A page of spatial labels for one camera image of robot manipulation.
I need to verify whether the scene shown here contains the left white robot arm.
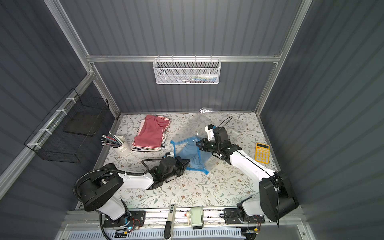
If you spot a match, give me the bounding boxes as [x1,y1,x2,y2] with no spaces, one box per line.
[73,153,190,230]

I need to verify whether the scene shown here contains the white wire mesh basket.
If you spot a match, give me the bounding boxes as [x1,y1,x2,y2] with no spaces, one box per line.
[153,58,222,85]

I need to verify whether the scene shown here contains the clear vacuum bag blue zipper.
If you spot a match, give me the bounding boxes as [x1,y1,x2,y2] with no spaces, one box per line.
[171,108,233,175]

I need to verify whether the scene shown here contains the black wire mesh basket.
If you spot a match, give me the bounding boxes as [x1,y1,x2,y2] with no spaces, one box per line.
[25,89,110,164]

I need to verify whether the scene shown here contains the white mug pen holder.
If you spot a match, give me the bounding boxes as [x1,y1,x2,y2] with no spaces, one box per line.
[113,136,132,157]

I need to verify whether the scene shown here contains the pale green box device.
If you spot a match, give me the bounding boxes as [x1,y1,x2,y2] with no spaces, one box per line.
[186,207,204,230]

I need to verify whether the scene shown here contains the black white handheld tool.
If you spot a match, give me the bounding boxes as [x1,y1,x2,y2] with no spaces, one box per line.
[164,204,177,240]

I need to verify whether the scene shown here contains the light blue garment in bag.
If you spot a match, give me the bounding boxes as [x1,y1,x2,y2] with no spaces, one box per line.
[171,137,212,175]

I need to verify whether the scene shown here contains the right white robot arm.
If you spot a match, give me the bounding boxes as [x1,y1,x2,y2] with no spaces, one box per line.
[196,125,299,225]

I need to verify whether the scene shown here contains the yellow calculator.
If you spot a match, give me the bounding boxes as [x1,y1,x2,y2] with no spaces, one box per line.
[255,143,271,164]

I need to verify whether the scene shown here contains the maroon garment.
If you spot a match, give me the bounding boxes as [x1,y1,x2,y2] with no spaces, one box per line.
[133,114,171,149]

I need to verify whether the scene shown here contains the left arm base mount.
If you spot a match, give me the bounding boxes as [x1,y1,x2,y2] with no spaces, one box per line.
[103,211,147,228]

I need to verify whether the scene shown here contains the black white striped tank top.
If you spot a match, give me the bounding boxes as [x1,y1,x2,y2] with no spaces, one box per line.
[132,145,166,152]

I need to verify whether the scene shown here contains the markers in white basket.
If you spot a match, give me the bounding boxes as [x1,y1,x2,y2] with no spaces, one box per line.
[176,74,219,84]

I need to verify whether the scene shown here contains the red white striped tank top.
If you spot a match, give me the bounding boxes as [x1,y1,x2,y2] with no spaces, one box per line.
[131,115,172,151]

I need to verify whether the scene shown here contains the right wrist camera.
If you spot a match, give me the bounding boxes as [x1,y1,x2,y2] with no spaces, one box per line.
[205,124,216,141]

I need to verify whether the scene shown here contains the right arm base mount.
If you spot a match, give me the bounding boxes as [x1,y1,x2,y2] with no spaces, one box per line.
[220,208,265,225]

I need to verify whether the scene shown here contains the pens in mug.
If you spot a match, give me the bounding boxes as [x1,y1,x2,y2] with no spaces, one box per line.
[101,135,123,148]

